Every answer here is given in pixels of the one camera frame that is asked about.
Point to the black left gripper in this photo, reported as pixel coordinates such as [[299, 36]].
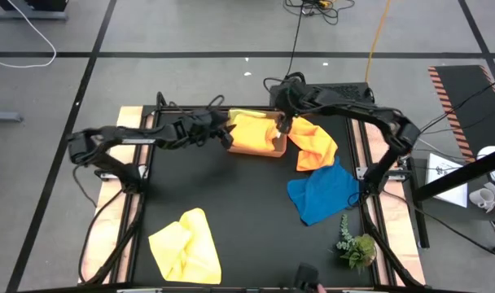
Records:
[[207, 124]]

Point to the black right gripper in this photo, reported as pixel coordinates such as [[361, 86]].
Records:
[[290, 97]]

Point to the orange microfiber towel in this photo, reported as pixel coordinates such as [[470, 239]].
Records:
[[314, 142], [253, 132]]

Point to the green microfiber towel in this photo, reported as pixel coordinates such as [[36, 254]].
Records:
[[243, 113]]

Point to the blue microfiber towel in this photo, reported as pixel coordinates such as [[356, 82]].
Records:
[[325, 191]]

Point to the yellow microfiber towel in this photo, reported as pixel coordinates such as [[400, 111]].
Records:
[[186, 248]]

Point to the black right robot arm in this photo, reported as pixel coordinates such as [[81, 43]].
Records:
[[373, 116]]

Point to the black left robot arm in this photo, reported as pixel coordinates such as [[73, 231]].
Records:
[[109, 134]]

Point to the orange plastic bin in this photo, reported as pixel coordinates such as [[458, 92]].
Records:
[[255, 154]]

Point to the black computer tower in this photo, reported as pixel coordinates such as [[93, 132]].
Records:
[[345, 91]]

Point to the light wooden side board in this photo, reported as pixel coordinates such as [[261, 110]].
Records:
[[127, 116], [396, 219]]

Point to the small artificial plant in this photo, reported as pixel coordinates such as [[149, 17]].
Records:
[[357, 248]]

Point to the person's hand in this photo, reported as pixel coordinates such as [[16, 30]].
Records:
[[321, 289]]

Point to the white paper box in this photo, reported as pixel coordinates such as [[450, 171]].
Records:
[[447, 179]]

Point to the hazard-striped black mat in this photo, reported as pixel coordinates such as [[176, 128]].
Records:
[[463, 93]]

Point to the black diagonal bar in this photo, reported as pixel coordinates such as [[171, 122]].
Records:
[[463, 173]]

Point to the white round plate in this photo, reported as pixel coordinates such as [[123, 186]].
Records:
[[489, 151]]

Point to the white mug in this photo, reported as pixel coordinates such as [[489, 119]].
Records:
[[483, 198]]

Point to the grey floor bar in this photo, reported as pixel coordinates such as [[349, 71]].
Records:
[[3, 116]]

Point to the grey desk foot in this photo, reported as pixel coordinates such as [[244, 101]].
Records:
[[31, 15]]

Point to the black table frame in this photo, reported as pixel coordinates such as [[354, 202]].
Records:
[[121, 244]]

